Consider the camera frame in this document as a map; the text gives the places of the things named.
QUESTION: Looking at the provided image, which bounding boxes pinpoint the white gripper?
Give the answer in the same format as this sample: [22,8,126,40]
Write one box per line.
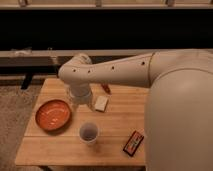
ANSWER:
[67,84,93,106]

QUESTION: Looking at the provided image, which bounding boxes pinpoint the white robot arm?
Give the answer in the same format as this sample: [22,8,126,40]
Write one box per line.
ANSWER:
[59,49,213,171]

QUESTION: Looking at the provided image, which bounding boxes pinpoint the white sponge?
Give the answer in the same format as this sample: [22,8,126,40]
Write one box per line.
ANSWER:
[95,96,108,112]

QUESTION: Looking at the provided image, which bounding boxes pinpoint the red chili pepper toy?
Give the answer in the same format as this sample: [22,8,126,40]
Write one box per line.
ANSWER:
[101,84,111,94]

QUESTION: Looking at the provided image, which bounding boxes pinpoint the orange plate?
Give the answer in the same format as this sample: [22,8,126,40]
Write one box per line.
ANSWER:
[35,99,72,131]

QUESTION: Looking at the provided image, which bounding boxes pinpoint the white paper cup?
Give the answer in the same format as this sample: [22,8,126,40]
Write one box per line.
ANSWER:
[79,122,99,146]

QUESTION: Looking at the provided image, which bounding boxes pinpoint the wooden table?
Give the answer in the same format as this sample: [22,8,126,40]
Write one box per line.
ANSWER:
[15,85,148,166]

